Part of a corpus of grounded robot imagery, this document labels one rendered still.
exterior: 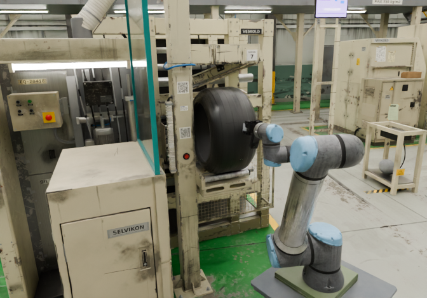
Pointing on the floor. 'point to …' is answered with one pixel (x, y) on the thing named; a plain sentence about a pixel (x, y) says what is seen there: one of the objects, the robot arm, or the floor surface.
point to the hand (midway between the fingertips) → (244, 131)
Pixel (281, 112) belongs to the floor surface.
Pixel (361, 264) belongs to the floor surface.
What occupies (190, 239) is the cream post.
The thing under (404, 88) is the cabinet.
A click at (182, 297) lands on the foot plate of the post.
